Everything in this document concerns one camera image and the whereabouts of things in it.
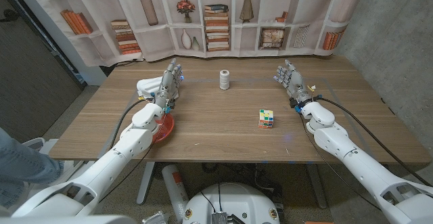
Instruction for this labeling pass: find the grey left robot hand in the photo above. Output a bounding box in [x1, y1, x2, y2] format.
[154, 58, 184, 109]

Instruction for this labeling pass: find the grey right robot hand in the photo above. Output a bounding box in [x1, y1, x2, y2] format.
[273, 59, 314, 108]

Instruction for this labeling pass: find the white napkin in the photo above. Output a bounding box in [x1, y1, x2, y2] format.
[136, 76, 180, 102]

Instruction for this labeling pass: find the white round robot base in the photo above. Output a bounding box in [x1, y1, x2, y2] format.
[181, 182, 281, 224]

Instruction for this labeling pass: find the red bowl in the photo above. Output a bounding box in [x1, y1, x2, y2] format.
[152, 112, 175, 143]

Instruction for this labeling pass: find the white thread spool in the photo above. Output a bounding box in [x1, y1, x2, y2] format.
[219, 69, 231, 91]

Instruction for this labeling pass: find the multicoloured puzzle cube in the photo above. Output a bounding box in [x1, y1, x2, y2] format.
[258, 109, 275, 130]

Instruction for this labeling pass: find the printed bookshelf backdrop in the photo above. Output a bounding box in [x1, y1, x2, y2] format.
[20, 0, 368, 68]

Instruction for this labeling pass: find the grey table leg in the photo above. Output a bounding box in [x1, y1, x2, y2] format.
[306, 164, 328, 210]
[136, 162, 156, 206]

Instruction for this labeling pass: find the white roll with orange label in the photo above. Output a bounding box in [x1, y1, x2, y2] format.
[161, 164, 189, 221]

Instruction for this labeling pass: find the grey metal device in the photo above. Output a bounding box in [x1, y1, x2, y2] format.
[141, 210, 170, 224]

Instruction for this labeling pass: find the grey finned module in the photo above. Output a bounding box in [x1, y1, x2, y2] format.
[211, 212, 228, 224]

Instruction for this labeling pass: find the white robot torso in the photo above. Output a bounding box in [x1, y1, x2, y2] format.
[0, 215, 138, 224]

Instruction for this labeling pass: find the person in blue jeans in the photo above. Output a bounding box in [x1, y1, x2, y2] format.
[0, 127, 65, 208]

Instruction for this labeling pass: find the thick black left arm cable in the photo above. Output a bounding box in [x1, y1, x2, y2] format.
[108, 97, 152, 150]

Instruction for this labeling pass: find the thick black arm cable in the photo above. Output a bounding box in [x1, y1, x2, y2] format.
[108, 97, 152, 150]
[314, 96, 433, 187]

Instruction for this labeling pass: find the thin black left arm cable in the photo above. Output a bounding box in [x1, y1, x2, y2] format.
[98, 114, 167, 204]

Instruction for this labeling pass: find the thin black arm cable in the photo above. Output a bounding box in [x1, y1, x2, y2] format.
[298, 114, 383, 212]
[98, 114, 167, 204]

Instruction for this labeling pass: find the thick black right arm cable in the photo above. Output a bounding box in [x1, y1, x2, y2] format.
[314, 96, 433, 187]

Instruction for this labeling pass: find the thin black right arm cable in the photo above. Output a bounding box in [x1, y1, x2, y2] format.
[298, 114, 383, 212]

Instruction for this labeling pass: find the black cable bundle under table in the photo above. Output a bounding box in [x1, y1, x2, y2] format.
[201, 162, 285, 204]

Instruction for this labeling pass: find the black door handle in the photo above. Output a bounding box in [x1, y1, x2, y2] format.
[0, 9, 20, 24]

